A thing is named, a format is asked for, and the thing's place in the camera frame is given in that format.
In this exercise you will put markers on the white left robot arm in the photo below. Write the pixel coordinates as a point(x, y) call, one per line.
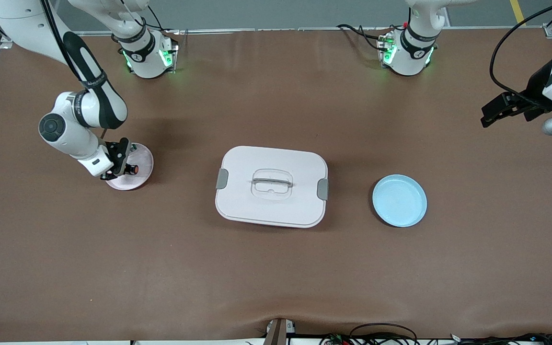
point(408, 52)

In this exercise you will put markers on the metal table edge rail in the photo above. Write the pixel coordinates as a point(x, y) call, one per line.
point(276, 30)

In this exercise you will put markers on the white storage box grey latches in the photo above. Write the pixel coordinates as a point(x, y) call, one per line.
point(271, 211)

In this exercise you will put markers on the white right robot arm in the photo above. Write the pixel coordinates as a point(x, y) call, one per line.
point(89, 108)

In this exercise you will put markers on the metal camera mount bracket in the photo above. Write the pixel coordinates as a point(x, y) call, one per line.
point(278, 333)

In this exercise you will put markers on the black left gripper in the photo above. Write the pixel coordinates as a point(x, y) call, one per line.
point(534, 90)

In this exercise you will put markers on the pink round plate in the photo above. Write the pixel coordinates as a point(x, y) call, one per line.
point(143, 160)

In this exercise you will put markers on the orange and black switch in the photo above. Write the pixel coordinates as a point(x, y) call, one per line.
point(134, 168)

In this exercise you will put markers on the yellow floor tape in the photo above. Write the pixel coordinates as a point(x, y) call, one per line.
point(517, 12)

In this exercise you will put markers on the light blue round plate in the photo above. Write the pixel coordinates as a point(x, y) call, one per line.
point(399, 201)

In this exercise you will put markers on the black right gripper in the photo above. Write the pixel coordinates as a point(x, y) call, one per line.
point(114, 154)

